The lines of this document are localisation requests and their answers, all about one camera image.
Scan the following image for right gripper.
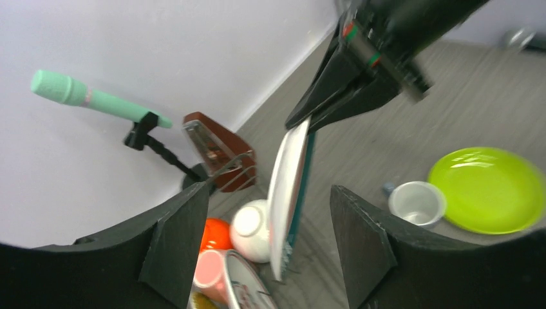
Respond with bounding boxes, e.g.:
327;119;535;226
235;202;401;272
285;1;486;133

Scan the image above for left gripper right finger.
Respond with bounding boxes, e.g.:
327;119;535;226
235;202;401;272
330;185;545;308

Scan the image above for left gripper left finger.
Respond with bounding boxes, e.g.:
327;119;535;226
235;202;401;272
1;183;209;308

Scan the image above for white printed round plate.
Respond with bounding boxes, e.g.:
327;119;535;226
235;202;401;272
224;250;278;309

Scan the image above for small grey patterned mug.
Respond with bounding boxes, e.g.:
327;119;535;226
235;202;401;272
382;181;447;229

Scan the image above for brown metronome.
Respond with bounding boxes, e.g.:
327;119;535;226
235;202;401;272
183;112;256;177

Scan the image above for lime green plate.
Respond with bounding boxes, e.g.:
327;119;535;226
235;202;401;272
428;147;545;235

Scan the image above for black handheld microphone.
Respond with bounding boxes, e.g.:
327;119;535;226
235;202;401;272
500;27;545;53

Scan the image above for black microphone stand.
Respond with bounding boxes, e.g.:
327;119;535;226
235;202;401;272
124;112;209;190

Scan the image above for orange bowl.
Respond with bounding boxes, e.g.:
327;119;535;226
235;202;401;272
200;218;234;252

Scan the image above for black wire dish rack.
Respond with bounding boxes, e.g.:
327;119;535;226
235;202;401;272
206;151;258;193

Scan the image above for woven bamboo plate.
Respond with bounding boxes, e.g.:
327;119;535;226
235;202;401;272
188;292;219;309

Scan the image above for pink mug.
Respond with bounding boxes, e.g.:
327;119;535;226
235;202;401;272
193;249;228;304

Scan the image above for white bowl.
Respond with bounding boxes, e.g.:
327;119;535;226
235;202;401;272
230;199;270;263

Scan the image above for mint green microphone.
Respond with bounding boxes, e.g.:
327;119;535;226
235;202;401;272
31;70;152;122

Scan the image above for green rimmed white plate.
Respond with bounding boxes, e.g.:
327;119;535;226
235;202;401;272
267;118;312;281

